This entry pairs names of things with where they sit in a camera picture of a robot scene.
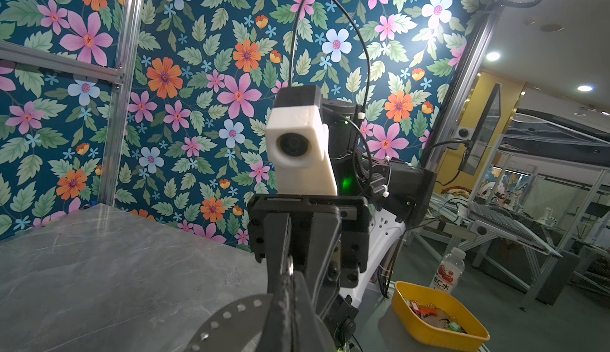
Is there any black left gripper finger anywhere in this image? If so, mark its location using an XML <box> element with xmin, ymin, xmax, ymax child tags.
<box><xmin>259</xmin><ymin>257</ymin><xmax>336</xmax><ymax>352</ymax></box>

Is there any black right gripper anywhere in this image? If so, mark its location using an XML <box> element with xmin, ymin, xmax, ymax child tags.
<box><xmin>247</xmin><ymin>194</ymin><xmax>371</xmax><ymax>320</ymax></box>

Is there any large keyring with yellow sleeve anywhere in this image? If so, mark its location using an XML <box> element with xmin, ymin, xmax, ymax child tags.
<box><xmin>184</xmin><ymin>293</ymin><xmax>273</xmax><ymax>351</ymax></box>

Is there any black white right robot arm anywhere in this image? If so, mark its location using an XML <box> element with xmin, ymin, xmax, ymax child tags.
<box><xmin>247</xmin><ymin>99</ymin><xmax>435</xmax><ymax>350</ymax></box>

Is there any yellow plastic bin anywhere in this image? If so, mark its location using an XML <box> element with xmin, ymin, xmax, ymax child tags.
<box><xmin>392</xmin><ymin>281</ymin><xmax>490</xmax><ymax>351</ymax></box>

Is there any clear drink bottle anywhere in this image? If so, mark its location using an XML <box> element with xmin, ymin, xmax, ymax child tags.
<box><xmin>430</xmin><ymin>247</ymin><xmax>466</xmax><ymax>294</ymax></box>

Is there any black monitor screen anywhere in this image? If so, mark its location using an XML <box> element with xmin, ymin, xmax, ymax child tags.
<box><xmin>460</xmin><ymin>83</ymin><xmax>501</xmax><ymax>175</ymax></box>

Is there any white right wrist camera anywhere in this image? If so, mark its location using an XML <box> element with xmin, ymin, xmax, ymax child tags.
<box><xmin>265</xmin><ymin>86</ymin><xmax>338</xmax><ymax>196</ymax></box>

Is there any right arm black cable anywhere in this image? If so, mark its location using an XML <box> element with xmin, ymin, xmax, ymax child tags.
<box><xmin>288</xmin><ymin>0</ymin><xmax>373</xmax><ymax>115</ymax></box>

